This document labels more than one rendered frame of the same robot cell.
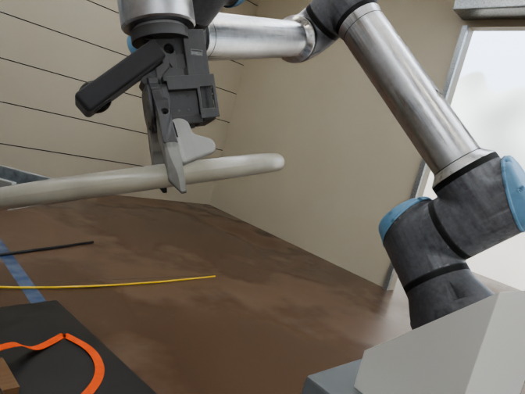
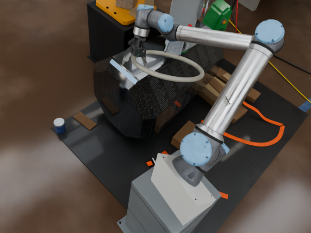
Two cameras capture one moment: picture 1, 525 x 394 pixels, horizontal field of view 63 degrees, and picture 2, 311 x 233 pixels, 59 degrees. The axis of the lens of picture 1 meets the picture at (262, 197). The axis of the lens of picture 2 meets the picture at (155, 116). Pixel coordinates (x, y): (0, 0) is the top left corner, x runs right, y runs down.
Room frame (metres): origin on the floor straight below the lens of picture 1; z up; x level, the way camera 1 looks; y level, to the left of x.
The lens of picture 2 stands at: (0.64, -1.19, 2.41)
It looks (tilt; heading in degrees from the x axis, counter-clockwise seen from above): 52 degrees down; 86
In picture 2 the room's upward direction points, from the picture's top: 12 degrees clockwise
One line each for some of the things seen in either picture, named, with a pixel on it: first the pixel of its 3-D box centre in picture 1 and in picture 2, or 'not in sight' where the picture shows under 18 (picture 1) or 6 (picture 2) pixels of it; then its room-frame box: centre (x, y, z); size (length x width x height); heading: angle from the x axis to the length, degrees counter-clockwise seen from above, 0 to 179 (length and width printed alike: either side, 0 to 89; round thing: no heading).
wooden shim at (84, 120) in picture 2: not in sight; (84, 120); (0.04, 0.49, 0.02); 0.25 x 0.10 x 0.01; 148
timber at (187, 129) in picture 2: not in sight; (184, 134); (1.09, 0.48, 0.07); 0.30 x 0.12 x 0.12; 57
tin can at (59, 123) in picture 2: not in sight; (59, 125); (-0.16, 0.35, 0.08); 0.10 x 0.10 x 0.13
